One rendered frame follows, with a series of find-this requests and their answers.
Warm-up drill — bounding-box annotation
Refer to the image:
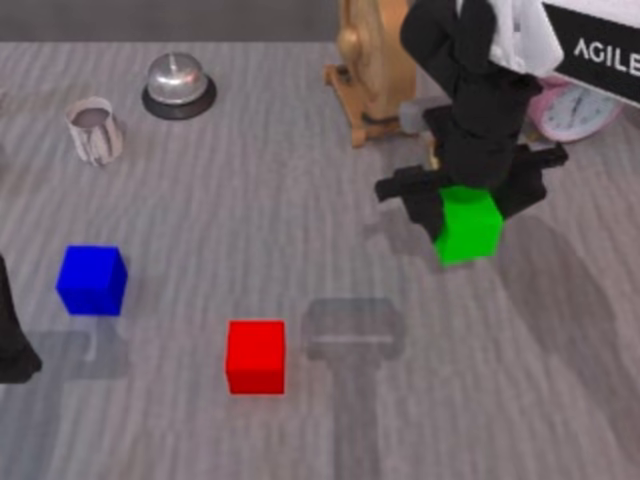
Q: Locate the green cube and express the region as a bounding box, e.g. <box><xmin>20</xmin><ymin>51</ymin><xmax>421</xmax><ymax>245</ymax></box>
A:
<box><xmin>432</xmin><ymin>185</ymin><xmax>504</xmax><ymax>266</ymax></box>

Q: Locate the red cube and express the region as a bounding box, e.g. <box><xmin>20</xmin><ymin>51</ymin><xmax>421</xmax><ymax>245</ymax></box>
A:
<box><xmin>224</xmin><ymin>319</ymin><xmax>287</xmax><ymax>396</ymax></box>

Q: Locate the blue cube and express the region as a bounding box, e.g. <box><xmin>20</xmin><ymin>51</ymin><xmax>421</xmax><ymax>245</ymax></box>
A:
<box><xmin>55</xmin><ymin>244</ymin><xmax>129</xmax><ymax>318</ymax></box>

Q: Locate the pink alarm clock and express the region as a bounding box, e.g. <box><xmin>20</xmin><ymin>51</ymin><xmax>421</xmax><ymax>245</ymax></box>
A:
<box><xmin>529</xmin><ymin>74</ymin><xmax>625</xmax><ymax>144</ymax></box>

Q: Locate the wooden figure stand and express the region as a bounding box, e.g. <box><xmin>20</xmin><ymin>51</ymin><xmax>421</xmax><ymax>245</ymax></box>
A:
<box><xmin>323</xmin><ymin>0</ymin><xmax>422</xmax><ymax>148</ymax></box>

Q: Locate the silver call bell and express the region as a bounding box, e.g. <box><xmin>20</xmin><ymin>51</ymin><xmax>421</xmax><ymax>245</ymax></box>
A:
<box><xmin>141</xmin><ymin>52</ymin><xmax>219</xmax><ymax>121</ymax></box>

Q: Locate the marbled white cup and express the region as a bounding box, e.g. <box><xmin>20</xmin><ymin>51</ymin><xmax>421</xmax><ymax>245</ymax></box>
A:
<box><xmin>64</xmin><ymin>97</ymin><xmax>125</xmax><ymax>167</ymax></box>

